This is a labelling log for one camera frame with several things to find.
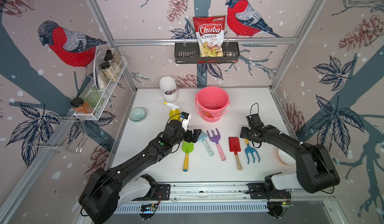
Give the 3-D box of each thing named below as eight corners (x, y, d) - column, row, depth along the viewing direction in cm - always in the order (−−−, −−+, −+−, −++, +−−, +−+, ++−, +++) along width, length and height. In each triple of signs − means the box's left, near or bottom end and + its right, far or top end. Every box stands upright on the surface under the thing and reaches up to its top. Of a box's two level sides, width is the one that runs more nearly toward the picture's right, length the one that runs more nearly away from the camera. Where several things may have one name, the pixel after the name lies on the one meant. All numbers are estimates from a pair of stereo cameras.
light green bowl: (129, 123, 102) (127, 119, 98) (133, 110, 108) (131, 107, 105) (144, 122, 101) (143, 119, 98) (148, 110, 108) (146, 107, 105)
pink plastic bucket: (195, 125, 100) (195, 111, 87) (195, 102, 113) (195, 86, 100) (227, 125, 100) (231, 110, 87) (223, 102, 113) (227, 86, 100)
